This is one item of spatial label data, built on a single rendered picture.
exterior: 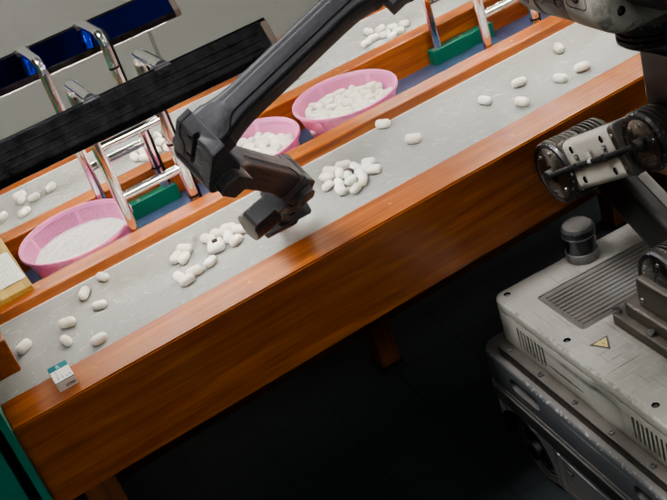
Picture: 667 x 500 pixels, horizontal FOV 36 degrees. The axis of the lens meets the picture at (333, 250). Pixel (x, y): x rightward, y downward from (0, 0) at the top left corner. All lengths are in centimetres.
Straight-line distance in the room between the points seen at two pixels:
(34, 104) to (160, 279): 200
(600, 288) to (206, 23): 235
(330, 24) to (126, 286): 88
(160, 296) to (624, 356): 87
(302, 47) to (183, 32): 266
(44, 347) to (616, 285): 112
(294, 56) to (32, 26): 259
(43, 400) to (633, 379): 102
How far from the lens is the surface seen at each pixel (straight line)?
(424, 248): 199
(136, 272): 213
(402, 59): 276
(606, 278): 213
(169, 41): 403
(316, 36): 140
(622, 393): 186
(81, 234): 242
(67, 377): 181
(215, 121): 138
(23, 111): 398
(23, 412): 183
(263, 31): 207
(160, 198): 251
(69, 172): 276
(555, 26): 261
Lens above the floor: 169
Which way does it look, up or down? 29 degrees down
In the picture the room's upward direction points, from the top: 19 degrees counter-clockwise
